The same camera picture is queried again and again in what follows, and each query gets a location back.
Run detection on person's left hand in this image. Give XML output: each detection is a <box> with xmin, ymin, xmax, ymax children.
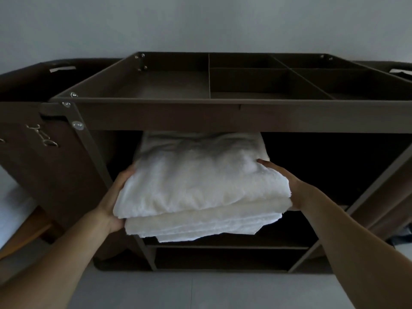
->
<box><xmin>96</xmin><ymin>163</ymin><xmax>137</xmax><ymax>234</ymax></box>

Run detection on person's right hand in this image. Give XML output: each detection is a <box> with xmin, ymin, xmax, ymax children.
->
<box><xmin>256</xmin><ymin>158</ymin><xmax>311</xmax><ymax>212</ymax></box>

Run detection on white fluffy towel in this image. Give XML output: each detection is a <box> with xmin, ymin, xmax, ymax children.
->
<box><xmin>113</xmin><ymin>130</ymin><xmax>292</xmax><ymax>220</ymax></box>

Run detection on white thin towel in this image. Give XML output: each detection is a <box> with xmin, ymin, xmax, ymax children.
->
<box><xmin>124</xmin><ymin>203</ymin><xmax>284</xmax><ymax>244</ymax></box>

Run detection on person's right forearm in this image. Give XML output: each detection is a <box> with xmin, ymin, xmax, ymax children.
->
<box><xmin>300</xmin><ymin>186</ymin><xmax>412</xmax><ymax>309</ymax></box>

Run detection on person's left forearm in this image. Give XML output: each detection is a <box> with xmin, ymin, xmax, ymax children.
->
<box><xmin>0</xmin><ymin>207</ymin><xmax>113</xmax><ymax>309</ymax></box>

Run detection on brown housekeeping cart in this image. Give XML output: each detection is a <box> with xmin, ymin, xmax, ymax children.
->
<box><xmin>40</xmin><ymin>51</ymin><xmax>412</xmax><ymax>274</ymax></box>

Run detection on brown fabric cart bag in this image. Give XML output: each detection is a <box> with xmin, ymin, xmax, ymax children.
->
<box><xmin>0</xmin><ymin>58</ymin><xmax>129</xmax><ymax>254</ymax></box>

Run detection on metal hook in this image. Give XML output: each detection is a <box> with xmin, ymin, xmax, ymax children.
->
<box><xmin>26</xmin><ymin>124</ymin><xmax>59</xmax><ymax>148</ymax></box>

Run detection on wooden furniture leg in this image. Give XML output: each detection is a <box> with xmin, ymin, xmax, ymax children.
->
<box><xmin>0</xmin><ymin>206</ymin><xmax>55</xmax><ymax>262</ymax></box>

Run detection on white bed sheet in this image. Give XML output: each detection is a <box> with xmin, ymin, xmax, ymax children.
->
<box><xmin>0</xmin><ymin>164</ymin><xmax>38</xmax><ymax>251</ymax></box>

